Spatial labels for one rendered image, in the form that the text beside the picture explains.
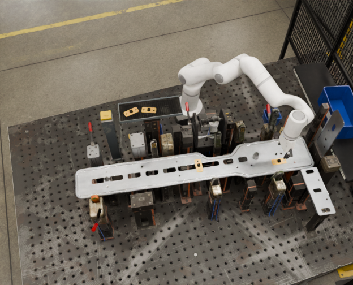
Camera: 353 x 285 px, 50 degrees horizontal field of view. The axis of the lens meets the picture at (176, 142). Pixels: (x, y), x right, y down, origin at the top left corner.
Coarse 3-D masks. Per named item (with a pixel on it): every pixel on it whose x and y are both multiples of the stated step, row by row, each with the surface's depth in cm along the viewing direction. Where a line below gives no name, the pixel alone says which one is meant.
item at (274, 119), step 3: (273, 108) 215; (273, 111) 212; (276, 111) 213; (273, 114) 213; (276, 114) 210; (270, 117) 217; (273, 117) 216; (276, 117) 211; (270, 120) 217; (273, 120) 218; (276, 120) 217; (270, 123) 218; (273, 123) 220; (270, 126) 220; (273, 126) 222; (273, 129) 223
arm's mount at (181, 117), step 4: (200, 100) 272; (200, 112) 267; (204, 112) 267; (176, 116) 264; (180, 116) 264; (184, 116) 264; (176, 120) 267; (180, 120) 263; (184, 120) 265; (176, 124) 270; (180, 124) 269; (184, 124) 269
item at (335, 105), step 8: (328, 88) 230; (336, 88) 231; (344, 88) 231; (320, 96) 234; (328, 96) 237; (336, 96) 237; (344, 96) 236; (352, 96) 226; (320, 104) 235; (328, 104) 224; (336, 104) 238; (344, 104) 237; (352, 104) 226; (328, 112) 224; (344, 112) 234; (352, 112) 227; (344, 120) 231; (352, 120) 227; (344, 128) 215; (352, 128) 215; (344, 136) 222; (352, 136) 222
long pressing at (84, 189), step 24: (240, 144) 225; (264, 144) 225; (96, 168) 216; (120, 168) 217; (144, 168) 217; (168, 168) 217; (216, 168) 216; (240, 168) 216; (264, 168) 216; (288, 168) 216; (96, 192) 208; (120, 192) 209
